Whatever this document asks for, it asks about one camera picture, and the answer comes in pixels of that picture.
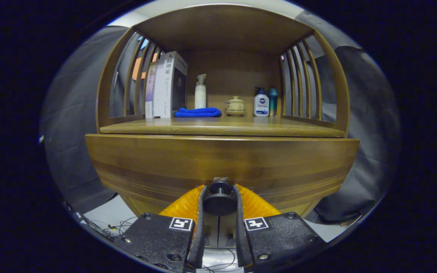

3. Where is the blue folded cloth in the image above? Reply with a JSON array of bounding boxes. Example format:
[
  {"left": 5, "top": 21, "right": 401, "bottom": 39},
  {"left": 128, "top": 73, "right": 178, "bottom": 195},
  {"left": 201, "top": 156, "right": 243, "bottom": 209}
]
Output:
[{"left": 174, "top": 107, "right": 223, "bottom": 118}]

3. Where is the teal bottle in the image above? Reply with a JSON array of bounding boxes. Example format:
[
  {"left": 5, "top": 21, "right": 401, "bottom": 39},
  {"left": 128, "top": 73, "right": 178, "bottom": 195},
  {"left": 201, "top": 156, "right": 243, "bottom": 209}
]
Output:
[{"left": 268, "top": 88, "right": 278, "bottom": 118}]

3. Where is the wooden countertop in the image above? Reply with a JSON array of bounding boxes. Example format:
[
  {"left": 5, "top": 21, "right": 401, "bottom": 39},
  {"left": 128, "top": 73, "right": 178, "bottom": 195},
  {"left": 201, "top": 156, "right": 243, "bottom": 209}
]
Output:
[{"left": 100, "top": 114, "right": 346, "bottom": 138}]

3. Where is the thin purple book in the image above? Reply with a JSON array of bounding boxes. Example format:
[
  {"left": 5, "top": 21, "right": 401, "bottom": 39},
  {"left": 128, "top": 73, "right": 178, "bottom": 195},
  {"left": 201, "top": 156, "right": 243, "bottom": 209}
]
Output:
[{"left": 145, "top": 63, "right": 158, "bottom": 119}]

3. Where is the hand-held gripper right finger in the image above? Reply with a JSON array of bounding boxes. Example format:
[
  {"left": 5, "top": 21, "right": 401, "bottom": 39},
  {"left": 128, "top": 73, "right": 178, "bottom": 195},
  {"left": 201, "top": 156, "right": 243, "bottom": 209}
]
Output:
[{"left": 233, "top": 184, "right": 327, "bottom": 273}]

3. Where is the wooden drawer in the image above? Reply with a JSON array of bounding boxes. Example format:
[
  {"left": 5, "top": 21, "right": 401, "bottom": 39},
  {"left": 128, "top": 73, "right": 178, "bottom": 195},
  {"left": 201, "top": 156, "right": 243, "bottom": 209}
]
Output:
[{"left": 85, "top": 133, "right": 360, "bottom": 218}]

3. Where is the black round drawer knob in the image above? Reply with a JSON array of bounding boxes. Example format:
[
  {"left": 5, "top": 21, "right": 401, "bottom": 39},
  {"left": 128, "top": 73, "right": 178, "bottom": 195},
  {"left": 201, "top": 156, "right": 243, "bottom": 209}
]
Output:
[{"left": 203, "top": 177, "right": 238, "bottom": 217}]

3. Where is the beige lidded teacup with saucer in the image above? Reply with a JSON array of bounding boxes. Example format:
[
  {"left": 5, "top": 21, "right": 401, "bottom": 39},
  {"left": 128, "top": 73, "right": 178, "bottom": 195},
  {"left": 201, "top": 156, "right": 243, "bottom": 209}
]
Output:
[{"left": 224, "top": 96, "right": 247, "bottom": 116}]

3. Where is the white lotion bottle blue cap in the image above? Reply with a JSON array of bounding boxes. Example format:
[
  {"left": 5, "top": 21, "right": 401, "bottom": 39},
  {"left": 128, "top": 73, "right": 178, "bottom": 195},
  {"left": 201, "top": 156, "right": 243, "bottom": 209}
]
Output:
[{"left": 253, "top": 87, "right": 270, "bottom": 117}]

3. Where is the thick white book dark cover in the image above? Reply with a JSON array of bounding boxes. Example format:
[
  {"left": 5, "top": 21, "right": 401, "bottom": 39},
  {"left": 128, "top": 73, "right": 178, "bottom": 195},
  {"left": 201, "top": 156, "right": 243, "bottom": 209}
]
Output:
[{"left": 161, "top": 51, "right": 188, "bottom": 118}]

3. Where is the brown wooden cabinet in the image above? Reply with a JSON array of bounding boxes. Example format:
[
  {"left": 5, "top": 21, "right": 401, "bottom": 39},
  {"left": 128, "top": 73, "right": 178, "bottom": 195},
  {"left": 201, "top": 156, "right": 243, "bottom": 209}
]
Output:
[{"left": 85, "top": 4, "right": 360, "bottom": 218}]

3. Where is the black power strip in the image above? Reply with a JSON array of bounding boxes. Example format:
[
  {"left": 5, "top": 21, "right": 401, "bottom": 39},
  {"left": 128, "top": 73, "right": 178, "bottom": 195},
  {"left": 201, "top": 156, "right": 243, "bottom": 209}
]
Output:
[{"left": 65, "top": 205, "right": 101, "bottom": 232}]

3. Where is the black floor cable bundle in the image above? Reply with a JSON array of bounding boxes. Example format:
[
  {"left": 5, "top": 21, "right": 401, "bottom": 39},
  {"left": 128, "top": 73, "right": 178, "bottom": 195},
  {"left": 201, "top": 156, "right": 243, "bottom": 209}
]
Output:
[{"left": 90, "top": 216, "right": 242, "bottom": 273}]

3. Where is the white pump bottle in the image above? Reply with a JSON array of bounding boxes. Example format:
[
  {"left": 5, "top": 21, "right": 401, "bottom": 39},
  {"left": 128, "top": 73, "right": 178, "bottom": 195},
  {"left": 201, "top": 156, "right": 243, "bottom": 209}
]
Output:
[{"left": 195, "top": 74, "right": 207, "bottom": 110}]

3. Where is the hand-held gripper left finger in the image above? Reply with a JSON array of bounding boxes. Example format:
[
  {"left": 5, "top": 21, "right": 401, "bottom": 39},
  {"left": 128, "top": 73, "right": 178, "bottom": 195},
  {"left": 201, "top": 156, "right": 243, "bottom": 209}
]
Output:
[{"left": 113, "top": 185, "right": 208, "bottom": 273}]

